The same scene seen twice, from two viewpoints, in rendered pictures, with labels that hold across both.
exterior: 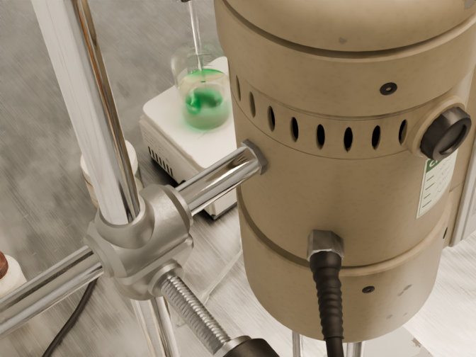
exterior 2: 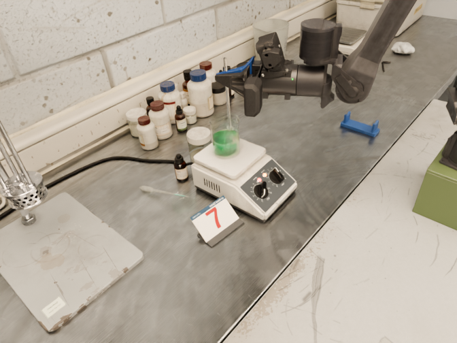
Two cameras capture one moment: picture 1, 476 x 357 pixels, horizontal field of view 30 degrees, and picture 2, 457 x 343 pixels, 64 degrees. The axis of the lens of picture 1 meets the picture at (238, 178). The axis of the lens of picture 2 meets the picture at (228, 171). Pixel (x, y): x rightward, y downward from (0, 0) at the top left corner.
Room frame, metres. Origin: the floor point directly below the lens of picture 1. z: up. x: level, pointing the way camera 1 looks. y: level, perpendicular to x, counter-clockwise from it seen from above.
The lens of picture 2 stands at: (0.47, -0.61, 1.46)
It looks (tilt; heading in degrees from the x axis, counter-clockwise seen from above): 39 degrees down; 76
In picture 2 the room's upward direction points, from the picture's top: 4 degrees counter-clockwise
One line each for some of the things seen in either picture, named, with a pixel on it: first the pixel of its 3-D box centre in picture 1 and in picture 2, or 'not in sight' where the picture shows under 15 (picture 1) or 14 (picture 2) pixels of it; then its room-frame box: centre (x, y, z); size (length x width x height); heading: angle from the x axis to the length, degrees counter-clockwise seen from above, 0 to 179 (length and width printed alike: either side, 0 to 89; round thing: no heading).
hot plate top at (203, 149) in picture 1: (215, 112); (229, 154); (0.64, 0.02, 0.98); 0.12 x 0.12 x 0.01; 34
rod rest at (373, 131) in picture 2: not in sight; (360, 123); (1.03, 0.11, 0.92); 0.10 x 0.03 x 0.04; 121
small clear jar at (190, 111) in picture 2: not in sight; (190, 115); (0.61, 0.33, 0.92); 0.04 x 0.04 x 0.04
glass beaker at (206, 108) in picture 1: (207, 88); (226, 137); (0.63, 0.02, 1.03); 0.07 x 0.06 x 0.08; 93
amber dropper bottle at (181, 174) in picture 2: not in sight; (180, 166); (0.53, 0.08, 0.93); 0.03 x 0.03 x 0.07
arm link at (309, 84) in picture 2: not in sight; (316, 81); (0.79, -0.06, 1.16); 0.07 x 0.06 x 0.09; 150
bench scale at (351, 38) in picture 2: not in sight; (347, 40); (1.32, 0.66, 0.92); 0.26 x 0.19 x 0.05; 125
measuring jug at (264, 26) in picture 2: not in sight; (271, 43); (0.98, 0.62, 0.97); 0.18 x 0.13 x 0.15; 58
